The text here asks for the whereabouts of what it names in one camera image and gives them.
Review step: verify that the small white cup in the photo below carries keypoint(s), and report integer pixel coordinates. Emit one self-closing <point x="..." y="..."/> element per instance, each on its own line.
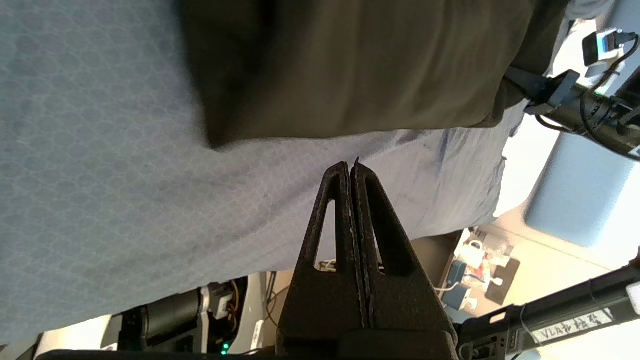
<point x="473" y="254"/>

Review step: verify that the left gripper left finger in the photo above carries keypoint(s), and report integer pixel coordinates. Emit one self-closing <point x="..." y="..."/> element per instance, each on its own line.
<point x="325" y="300"/>

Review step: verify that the blue bed sheet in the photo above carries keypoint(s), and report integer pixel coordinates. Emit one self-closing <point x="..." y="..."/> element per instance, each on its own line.
<point x="125" y="175"/>

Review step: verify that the small blue box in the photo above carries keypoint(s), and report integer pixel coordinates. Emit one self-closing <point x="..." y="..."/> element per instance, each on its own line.
<point x="454" y="290"/>

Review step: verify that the black bar with white label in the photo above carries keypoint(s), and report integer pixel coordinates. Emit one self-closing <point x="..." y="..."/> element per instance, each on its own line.
<point x="560" y="315"/>

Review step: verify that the black zip hoodie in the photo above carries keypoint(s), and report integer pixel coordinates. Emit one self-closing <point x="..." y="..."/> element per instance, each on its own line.
<point x="350" y="65"/>

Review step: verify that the brown bed base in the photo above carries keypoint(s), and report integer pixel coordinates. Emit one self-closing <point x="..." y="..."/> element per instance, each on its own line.
<point x="435" y="255"/>

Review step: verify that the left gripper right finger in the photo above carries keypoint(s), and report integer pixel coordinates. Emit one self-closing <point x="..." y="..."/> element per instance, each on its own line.
<point x="405" y="300"/>

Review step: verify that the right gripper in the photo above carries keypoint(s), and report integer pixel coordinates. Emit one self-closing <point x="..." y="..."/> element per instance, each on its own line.
<point x="610" y="127"/>

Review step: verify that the crumpled blue duvet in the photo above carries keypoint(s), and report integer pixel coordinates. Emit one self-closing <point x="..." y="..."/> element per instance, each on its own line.
<point x="590" y="7"/>

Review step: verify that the brown cardboard piece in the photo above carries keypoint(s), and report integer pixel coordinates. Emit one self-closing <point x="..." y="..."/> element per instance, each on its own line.
<point x="505" y="282"/>

